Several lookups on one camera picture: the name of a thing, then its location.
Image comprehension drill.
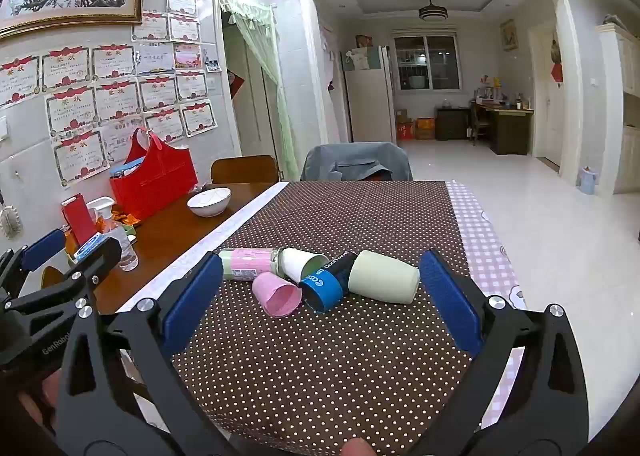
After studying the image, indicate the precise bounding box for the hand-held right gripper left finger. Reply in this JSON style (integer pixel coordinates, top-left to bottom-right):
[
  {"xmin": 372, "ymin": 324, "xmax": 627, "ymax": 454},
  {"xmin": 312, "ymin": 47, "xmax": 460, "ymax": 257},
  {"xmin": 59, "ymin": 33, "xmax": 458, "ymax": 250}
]
[{"xmin": 55, "ymin": 252, "xmax": 242, "ymax": 456}]

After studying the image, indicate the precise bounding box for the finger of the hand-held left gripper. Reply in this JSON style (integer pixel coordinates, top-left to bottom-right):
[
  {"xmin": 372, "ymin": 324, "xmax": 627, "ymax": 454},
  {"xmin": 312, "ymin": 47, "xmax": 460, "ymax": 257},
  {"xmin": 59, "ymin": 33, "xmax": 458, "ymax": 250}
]
[
  {"xmin": 0, "ymin": 228, "xmax": 68, "ymax": 298},
  {"xmin": 4, "ymin": 237, "xmax": 124, "ymax": 317}
]

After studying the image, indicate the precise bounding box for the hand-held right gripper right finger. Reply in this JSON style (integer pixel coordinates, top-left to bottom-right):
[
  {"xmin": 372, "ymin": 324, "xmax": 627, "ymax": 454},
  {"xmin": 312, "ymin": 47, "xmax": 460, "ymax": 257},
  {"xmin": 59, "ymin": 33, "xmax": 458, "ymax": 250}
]
[{"xmin": 409, "ymin": 249, "xmax": 591, "ymax": 456}]

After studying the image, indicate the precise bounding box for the pale green cup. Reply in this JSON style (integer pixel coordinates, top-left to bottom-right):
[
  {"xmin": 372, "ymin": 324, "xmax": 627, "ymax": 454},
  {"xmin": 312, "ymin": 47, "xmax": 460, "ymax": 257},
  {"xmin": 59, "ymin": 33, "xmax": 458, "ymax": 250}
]
[{"xmin": 347, "ymin": 250, "xmax": 421, "ymax": 306}]

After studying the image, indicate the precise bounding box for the pink cup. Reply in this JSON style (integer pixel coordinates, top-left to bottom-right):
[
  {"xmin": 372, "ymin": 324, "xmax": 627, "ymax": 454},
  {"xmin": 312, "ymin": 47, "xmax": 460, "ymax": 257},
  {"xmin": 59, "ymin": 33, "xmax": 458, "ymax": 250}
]
[{"xmin": 251, "ymin": 272, "xmax": 303, "ymax": 319}]

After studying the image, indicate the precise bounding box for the white cup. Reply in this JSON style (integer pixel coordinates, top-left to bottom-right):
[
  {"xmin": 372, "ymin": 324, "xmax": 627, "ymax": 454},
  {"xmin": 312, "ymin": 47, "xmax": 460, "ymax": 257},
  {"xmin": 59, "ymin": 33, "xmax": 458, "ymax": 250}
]
[{"xmin": 276, "ymin": 247, "xmax": 331, "ymax": 283}]

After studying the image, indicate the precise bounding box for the blue and black cup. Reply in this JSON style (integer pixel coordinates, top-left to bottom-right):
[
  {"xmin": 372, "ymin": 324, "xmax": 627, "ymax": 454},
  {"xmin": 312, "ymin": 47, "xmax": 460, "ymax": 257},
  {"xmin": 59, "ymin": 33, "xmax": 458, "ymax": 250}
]
[{"xmin": 298, "ymin": 251, "xmax": 359, "ymax": 313}]

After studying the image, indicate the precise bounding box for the person's left hand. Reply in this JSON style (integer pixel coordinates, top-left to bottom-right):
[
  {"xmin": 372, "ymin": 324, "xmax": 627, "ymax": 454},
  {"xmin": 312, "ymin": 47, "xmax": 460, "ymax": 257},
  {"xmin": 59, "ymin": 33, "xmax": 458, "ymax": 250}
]
[{"xmin": 19, "ymin": 366, "xmax": 64, "ymax": 433}]

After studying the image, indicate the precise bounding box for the person's right hand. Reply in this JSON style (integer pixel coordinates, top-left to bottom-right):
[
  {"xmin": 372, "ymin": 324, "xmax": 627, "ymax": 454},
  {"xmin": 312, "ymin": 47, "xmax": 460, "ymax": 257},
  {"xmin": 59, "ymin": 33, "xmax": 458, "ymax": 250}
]
[{"xmin": 341, "ymin": 437, "xmax": 375, "ymax": 456}]

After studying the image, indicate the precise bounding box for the blue and white packet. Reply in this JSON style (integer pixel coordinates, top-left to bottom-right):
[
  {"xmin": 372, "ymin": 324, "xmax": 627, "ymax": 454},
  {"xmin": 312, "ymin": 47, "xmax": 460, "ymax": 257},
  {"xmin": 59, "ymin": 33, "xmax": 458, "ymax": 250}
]
[{"xmin": 74, "ymin": 235, "xmax": 107, "ymax": 261}]

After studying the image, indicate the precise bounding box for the clear bottle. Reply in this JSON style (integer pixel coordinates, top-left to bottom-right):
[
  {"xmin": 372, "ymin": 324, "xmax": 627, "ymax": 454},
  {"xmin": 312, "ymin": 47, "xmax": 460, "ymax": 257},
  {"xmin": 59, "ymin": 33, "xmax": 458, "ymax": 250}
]
[{"xmin": 116, "ymin": 228, "xmax": 140, "ymax": 272}]

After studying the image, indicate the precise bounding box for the white brush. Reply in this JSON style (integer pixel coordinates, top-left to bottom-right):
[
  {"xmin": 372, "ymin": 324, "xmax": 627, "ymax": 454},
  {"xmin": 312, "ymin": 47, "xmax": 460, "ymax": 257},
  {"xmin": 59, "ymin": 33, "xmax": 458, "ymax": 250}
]
[{"xmin": 0, "ymin": 203, "xmax": 24, "ymax": 240}]

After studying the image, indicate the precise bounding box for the gold foil packet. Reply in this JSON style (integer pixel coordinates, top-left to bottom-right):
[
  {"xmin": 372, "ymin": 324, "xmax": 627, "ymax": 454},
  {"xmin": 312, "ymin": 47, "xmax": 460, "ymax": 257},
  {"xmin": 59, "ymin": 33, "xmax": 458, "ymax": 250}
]
[{"xmin": 111, "ymin": 207, "xmax": 144, "ymax": 228}]

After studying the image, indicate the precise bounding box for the spray bottle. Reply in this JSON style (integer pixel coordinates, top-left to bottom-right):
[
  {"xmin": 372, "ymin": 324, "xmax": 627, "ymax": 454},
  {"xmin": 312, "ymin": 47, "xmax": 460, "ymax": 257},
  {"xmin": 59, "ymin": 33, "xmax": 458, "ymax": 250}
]
[{"xmin": 86, "ymin": 197, "xmax": 121, "ymax": 237}]

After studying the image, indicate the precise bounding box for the pink and green bottle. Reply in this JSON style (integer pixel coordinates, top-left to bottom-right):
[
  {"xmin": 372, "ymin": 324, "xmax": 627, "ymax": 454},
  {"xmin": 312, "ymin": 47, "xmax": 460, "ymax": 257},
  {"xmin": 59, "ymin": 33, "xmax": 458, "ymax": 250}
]
[{"xmin": 218, "ymin": 247, "xmax": 286, "ymax": 282}]

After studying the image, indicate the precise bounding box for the pink checked tablecloth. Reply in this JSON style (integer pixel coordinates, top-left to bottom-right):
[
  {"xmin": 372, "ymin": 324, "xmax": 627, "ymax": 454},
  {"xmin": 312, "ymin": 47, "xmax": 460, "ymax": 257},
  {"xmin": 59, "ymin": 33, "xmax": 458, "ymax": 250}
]
[{"xmin": 444, "ymin": 180, "xmax": 529, "ymax": 437}]

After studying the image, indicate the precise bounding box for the red bag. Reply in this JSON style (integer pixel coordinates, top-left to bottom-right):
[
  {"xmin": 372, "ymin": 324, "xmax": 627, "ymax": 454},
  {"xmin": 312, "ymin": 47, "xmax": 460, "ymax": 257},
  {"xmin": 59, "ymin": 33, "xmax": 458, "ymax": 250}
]
[{"xmin": 110, "ymin": 126, "xmax": 199, "ymax": 223}]

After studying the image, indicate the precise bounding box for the white bowl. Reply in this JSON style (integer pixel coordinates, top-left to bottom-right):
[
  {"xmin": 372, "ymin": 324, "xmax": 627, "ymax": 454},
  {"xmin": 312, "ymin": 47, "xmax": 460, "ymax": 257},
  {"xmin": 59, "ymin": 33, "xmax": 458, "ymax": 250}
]
[{"xmin": 187, "ymin": 187, "xmax": 232, "ymax": 218}]

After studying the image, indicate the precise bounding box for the wooden chair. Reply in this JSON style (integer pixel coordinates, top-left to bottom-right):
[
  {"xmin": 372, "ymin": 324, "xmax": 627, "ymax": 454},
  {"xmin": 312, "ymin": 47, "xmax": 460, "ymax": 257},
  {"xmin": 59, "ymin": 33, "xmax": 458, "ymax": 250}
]
[{"xmin": 210, "ymin": 155, "xmax": 280, "ymax": 185}]

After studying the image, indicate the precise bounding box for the brown polka-dot tablecloth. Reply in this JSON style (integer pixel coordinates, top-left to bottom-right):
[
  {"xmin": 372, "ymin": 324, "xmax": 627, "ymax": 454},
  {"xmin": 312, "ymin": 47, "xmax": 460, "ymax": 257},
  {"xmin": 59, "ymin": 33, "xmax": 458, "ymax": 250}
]
[{"xmin": 172, "ymin": 180, "xmax": 476, "ymax": 456}]

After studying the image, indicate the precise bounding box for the grey jacket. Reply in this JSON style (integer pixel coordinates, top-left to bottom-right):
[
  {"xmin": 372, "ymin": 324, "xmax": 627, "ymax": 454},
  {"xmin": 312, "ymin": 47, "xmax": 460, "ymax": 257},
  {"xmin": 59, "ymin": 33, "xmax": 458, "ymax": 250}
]
[{"xmin": 300, "ymin": 141, "xmax": 414, "ymax": 182}]

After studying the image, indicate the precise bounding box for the dark desk chair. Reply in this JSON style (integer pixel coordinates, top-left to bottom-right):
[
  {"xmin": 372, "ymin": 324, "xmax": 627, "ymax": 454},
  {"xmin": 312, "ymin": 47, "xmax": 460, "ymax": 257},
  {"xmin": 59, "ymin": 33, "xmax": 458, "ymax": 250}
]
[{"xmin": 467, "ymin": 101, "xmax": 494, "ymax": 145}]

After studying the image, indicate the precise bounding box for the dark low cabinet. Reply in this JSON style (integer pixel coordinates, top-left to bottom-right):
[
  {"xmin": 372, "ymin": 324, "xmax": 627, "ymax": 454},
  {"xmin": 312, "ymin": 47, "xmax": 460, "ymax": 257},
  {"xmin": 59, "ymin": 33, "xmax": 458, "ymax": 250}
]
[{"xmin": 434, "ymin": 107, "xmax": 473, "ymax": 141}]

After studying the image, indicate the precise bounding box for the blue bucket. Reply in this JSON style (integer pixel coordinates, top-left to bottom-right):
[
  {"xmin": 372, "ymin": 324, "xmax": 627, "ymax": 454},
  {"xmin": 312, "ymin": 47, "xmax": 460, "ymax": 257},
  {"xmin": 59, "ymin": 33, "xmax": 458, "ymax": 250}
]
[{"xmin": 578, "ymin": 166, "xmax": 600, "ymax": 196}]

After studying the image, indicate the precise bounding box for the dark wooden desk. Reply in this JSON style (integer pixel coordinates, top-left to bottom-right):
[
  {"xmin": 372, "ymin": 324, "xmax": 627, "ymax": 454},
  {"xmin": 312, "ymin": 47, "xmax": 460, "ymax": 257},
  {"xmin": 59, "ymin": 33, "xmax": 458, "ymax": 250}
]
[{"xmin": 472, "ymin": 102, "xmax": 535, "ymax": 156}]

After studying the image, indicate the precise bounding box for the white door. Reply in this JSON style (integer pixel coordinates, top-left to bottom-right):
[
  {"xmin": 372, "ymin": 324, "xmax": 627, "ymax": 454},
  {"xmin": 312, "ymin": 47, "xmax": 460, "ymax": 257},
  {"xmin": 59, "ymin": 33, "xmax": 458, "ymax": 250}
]
[{"xmin": 529, "ymin": 23, "xmax": 564, "ymax": 168}]

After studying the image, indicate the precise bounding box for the white refrigerator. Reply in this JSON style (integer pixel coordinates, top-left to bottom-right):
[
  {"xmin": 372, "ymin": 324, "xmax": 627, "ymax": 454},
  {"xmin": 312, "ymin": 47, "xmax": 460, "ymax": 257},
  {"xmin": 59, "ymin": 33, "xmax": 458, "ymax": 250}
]
[{"xmin": 342, "ymin": 46, "xmax": 397, "ymax": 145}]

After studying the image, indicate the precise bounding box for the window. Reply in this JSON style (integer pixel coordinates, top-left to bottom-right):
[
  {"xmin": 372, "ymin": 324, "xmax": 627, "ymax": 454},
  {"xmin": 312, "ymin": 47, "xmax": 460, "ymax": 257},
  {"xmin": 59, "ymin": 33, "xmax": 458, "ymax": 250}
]
[{"xmin": 392, "ymin": 33, "xmax": 461, "ymax": 92}]

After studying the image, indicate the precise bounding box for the green curtain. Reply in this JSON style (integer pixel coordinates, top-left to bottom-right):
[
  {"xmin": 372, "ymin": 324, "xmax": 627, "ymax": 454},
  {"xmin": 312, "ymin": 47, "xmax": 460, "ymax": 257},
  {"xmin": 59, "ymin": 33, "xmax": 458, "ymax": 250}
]
[{"xmin": 218, "ymin": 0, "xmax": 286, "ymax": 180}]

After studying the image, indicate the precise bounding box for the white cabinet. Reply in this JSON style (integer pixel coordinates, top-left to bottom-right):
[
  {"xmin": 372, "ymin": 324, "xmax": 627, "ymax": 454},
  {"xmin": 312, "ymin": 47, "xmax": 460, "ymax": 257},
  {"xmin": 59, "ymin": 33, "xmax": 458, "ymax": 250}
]
[{"xmin": 595, "ymin": 22, "xmax": 640, "ymax": 195}]

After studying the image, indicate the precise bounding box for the ceiling lamp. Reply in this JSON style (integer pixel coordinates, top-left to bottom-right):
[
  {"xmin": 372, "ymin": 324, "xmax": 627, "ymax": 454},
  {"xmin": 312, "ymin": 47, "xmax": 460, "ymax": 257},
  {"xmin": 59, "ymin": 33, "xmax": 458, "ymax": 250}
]
[{"xmin": 418, "ymin": 0, "xmax": 449, "ymax": 22}]

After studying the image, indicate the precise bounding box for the wall of award certificates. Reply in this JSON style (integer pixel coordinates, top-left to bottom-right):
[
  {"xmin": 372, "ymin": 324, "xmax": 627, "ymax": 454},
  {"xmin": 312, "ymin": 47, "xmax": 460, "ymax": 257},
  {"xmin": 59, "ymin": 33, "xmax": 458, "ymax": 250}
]
[{"xmin": 0, "ymin": 0, "xmax": 220, "ymax": 190}]

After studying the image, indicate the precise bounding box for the small wall picture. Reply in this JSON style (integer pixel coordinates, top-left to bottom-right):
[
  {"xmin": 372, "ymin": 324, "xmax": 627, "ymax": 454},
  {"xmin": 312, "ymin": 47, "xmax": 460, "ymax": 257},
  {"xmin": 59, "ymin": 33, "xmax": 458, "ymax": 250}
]
[{"xmin": 500, "ymin": 18, "xmax": 518, "ymax": 52}]

